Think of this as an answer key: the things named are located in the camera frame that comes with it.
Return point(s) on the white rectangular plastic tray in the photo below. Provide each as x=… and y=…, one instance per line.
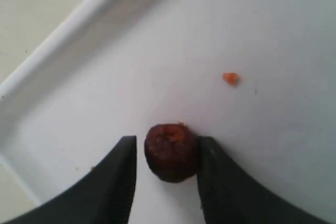
x=118, y=67

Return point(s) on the red meatball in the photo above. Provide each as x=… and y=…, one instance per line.
x=171, y=151

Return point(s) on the small orange fruit crumb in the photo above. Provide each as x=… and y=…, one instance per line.
x=231, y=78

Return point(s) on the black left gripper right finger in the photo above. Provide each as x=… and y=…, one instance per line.
x=229, y=195

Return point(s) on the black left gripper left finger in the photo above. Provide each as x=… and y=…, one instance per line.
x=104, y=195

